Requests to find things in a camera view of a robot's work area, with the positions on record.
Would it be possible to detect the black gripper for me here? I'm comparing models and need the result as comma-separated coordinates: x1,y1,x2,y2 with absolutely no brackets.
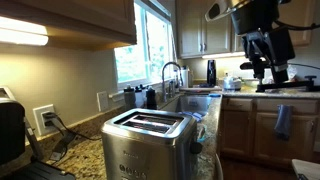
230,2,290,88

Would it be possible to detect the stainless steel two-slot toaster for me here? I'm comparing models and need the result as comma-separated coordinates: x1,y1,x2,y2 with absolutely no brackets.
100,108,204,180

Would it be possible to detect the crumpled clear plastic bag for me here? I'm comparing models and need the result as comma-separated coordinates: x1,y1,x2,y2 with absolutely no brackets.
261,64,298,84

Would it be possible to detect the green bowl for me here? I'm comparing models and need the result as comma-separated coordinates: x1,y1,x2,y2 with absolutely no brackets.
242,77,255,89

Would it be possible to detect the dim under-cabinet light strip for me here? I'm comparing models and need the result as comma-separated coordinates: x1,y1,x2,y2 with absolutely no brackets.
201,50,247,60

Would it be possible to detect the grey hanging dish towel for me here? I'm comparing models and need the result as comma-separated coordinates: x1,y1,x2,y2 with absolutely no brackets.
273,104,295,142

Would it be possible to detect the wooden base cabinet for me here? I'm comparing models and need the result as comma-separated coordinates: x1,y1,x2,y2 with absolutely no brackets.
218,95,320,169

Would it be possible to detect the white paper towel roll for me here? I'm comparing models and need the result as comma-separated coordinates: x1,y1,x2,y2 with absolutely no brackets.
180,65,191,89

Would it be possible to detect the blue cloth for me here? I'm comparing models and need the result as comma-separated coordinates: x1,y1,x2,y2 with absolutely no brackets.
179,110,205,123

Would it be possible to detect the clear glass baking dish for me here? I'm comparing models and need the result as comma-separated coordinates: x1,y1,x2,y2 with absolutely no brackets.
196,122,210,144

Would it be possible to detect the chrome arched kitchen faucet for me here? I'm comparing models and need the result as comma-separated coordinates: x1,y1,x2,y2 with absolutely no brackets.
161,61,185,103

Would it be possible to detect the tan wooden cart top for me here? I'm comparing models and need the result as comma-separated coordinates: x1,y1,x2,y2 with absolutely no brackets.
291,158,320,180

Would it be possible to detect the black water bottle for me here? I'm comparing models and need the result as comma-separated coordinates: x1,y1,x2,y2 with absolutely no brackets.
145,85,158,111

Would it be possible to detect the white water bottle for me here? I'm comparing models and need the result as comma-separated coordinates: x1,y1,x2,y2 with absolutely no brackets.
134,84,147,109

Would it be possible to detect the white framed kitchen window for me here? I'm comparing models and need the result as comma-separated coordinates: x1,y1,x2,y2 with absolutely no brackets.
113,0,178,90

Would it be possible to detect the bright under-cabinet light strip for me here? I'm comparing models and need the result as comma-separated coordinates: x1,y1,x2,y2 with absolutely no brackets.
0,15,50,47

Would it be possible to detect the black contact grill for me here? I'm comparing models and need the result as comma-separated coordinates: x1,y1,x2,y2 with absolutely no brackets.
0,85,77,180

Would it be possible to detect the black stereo camera bar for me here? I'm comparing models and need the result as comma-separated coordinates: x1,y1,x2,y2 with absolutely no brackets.
239,60,256,71

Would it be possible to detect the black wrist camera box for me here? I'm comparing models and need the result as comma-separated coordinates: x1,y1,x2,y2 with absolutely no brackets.
265,26,296,67

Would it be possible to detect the wooden wall cabinet with handles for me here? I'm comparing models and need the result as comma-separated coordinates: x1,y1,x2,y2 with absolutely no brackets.
175,0,233,60
232,0,317,53

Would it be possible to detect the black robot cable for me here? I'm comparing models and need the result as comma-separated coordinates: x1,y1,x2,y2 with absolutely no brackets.
273,19,320,32

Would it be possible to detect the white light switch plate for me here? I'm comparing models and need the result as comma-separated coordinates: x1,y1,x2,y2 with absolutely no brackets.
96,90,110,113

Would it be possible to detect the black appliance power cord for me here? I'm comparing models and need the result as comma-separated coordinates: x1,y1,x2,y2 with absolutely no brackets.
44,119,77,163

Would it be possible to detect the black toaster power cable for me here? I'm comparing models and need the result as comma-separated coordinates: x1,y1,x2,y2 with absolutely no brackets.
41,111,103,142

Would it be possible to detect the white wall power outlet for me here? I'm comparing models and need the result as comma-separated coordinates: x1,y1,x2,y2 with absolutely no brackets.
32,103,58,137

